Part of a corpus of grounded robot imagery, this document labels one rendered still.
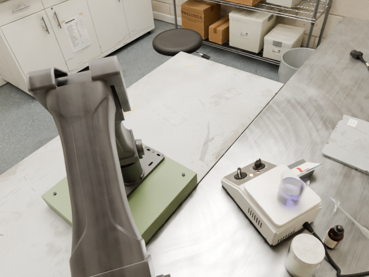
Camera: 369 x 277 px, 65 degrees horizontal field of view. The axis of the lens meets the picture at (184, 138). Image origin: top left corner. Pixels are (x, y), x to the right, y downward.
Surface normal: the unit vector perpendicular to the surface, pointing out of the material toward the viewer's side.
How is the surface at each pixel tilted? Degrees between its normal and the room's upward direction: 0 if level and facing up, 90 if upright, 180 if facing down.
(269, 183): 0
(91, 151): 29
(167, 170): 0
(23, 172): 0
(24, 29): 90
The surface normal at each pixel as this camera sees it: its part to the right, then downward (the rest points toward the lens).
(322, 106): -0.07, -0.71
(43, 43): 0.79, 0.39
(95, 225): 0.07, -0.30
